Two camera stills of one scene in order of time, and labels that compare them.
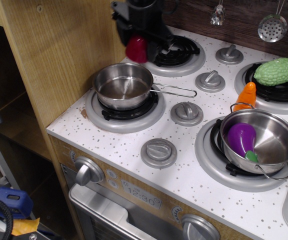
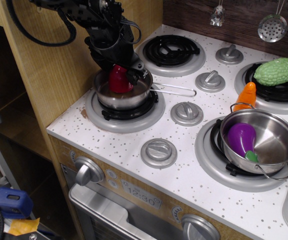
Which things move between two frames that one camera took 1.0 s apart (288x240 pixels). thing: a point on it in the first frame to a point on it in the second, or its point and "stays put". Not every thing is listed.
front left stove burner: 129,120 stays put
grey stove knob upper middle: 210,82 stays put
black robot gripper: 145,17 to 108,51
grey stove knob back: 229,56 stays put
